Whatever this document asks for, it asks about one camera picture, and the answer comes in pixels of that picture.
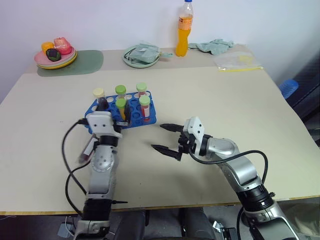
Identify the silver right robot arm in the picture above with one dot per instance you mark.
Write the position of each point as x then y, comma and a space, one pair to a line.
240, 170

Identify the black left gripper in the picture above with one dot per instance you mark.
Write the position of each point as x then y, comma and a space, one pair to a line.
122, 124

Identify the pink toy apple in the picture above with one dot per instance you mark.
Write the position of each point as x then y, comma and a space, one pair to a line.
63, 46

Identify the blue test tube rack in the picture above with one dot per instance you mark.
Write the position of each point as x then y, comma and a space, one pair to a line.
136, 115

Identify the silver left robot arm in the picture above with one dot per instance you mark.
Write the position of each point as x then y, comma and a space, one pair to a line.
100, 162

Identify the black chair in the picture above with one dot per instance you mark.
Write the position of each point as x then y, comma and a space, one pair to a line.
307, 85

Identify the grey blue power adapter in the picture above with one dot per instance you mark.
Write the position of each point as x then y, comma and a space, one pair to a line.
65, 230

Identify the green cap clear tube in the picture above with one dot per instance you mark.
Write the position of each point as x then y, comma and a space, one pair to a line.
120, 89

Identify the green cap orange liquid tube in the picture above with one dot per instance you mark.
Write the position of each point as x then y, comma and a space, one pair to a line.
121, 106

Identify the cream cap dark liquid tube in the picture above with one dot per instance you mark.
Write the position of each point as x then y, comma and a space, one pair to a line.
101, 102

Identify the orange toy pepper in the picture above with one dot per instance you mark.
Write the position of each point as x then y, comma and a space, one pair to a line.
47, 46

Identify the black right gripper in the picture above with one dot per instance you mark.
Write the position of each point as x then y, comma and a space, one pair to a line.
186, 143

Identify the blue stacked stools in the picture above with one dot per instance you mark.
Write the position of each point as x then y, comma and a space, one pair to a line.
288, 87

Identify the dark purple toy fruit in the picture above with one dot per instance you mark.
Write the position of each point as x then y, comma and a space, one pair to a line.
52, 54

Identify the orange soda bottle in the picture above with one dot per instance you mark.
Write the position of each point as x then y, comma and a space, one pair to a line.
183, 37

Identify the teal fabric pouch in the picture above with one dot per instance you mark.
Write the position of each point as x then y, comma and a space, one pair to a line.
145, 53

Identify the black pointed rod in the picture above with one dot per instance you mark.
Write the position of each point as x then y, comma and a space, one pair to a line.
120, 202

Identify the yellow plate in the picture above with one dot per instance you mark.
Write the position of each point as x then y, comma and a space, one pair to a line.
68, 63

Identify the green cap red liquid tube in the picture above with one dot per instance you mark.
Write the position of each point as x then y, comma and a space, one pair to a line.
141, 87
145, 107

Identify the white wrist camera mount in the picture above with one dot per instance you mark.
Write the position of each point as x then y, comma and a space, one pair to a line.
196, 127
101, 123

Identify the dark red labelled test tube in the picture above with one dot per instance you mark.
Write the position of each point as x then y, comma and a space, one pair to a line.
86, 152

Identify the green placemat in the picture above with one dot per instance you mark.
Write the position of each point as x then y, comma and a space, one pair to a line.
87, 62

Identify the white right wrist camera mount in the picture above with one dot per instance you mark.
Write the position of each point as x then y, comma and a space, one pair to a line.
196, 127

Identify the dark grey rounded shape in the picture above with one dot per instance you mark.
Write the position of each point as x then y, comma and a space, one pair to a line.
197, 225
130, 225

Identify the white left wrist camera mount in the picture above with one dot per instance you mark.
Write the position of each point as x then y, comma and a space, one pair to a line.
101, 123

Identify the clear yellow zip bag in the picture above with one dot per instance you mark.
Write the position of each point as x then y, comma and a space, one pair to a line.
235, 61

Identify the black metal bracket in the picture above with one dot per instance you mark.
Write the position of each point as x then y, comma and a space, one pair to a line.
225, 230

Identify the light green round plate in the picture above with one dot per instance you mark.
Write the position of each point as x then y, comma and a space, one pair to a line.
140, 64

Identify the teal crumpled cloth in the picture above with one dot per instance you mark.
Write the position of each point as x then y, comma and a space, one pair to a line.
215, 46

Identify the pink plate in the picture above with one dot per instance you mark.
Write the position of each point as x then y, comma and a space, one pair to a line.
40, 58

